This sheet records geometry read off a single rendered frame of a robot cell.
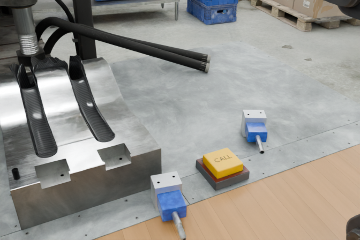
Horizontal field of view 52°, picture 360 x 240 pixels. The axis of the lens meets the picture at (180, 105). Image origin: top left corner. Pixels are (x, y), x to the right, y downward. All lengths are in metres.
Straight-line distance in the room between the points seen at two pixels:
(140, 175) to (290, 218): 0.28
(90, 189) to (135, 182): 0.08
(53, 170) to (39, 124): 0.16
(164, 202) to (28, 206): 0.22
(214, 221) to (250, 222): 0.06
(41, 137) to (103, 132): 0.12
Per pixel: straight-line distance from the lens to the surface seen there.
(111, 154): 0.71
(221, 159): 0.75
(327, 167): 0.85
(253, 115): 0.87
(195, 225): 0.68
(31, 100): 0.87
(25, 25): 1.30
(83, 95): 0.87
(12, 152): 0.74
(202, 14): 4.42
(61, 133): 0.76
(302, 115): 1.01
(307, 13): 4.44
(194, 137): 0.87
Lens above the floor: 1.30
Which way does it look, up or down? 30 degrees down
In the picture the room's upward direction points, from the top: 1 degrees clockwise
